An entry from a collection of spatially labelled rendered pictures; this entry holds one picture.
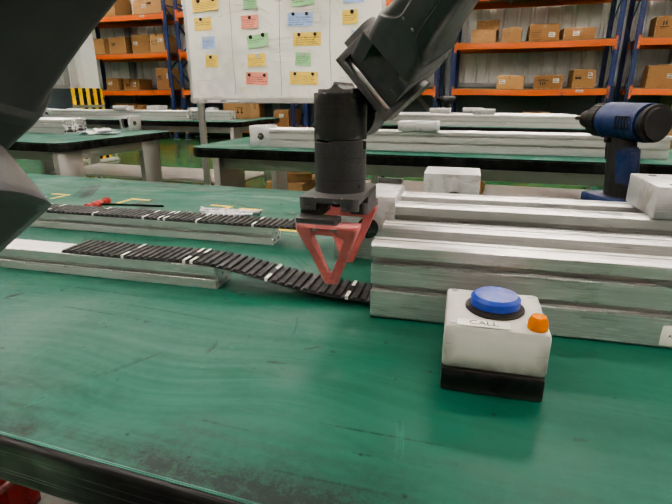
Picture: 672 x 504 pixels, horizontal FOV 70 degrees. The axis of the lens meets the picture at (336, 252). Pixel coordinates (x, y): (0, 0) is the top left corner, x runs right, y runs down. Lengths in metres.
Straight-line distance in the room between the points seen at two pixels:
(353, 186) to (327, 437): 0.27
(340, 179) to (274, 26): 3.21
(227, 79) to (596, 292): 3.52
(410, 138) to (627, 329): 1.65
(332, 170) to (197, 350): 0.23
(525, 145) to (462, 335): 1.74
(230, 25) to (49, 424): 3.56
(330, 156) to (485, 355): 0.25
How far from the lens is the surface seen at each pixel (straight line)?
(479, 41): 10.13
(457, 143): 2.09
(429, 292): 0.52
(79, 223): 0.98
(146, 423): 0.40
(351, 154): 0.51
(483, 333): 0.39
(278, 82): 3.66
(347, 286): 0.59
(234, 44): 3.83
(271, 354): 0.46
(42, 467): 0.43
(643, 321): 0.55
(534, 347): 0.40
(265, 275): 0.59
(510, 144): 2.09
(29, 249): 0.78
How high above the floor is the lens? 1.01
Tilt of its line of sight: 18 degrees down
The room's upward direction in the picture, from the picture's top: straight up
